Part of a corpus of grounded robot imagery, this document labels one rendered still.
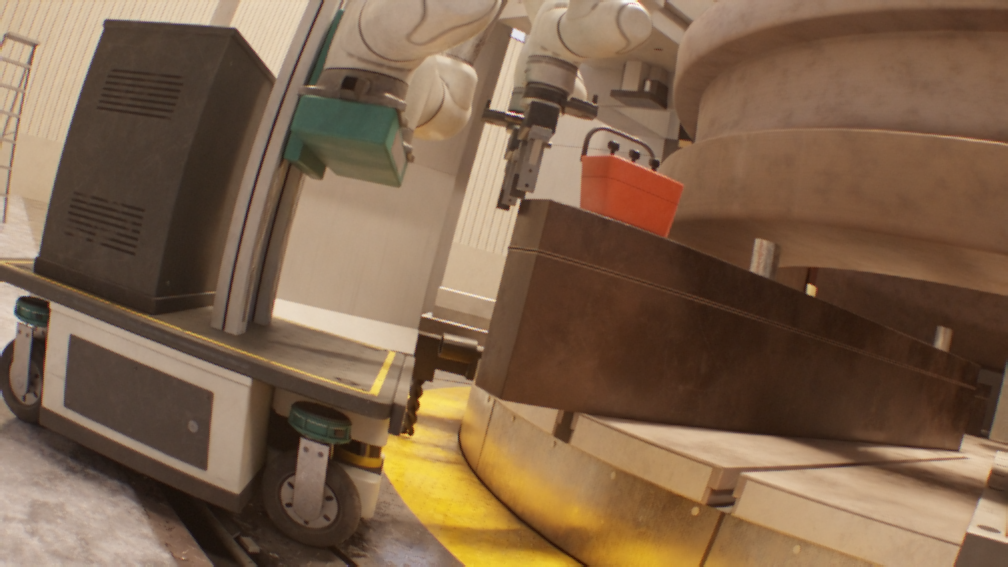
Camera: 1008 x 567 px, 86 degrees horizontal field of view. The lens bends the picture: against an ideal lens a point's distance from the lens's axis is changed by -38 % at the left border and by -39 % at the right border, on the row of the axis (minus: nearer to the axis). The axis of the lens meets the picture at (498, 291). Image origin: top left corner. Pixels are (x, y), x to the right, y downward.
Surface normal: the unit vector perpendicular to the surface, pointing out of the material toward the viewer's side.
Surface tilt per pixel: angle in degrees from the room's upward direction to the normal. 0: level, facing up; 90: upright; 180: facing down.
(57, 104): 90
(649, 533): 90
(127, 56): 90
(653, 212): 97
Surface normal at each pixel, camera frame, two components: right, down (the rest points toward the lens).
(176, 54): 0.07, 0.03
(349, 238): 0.66, 0.17
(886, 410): 0.37, 0.10
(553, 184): -0.72, -0.18
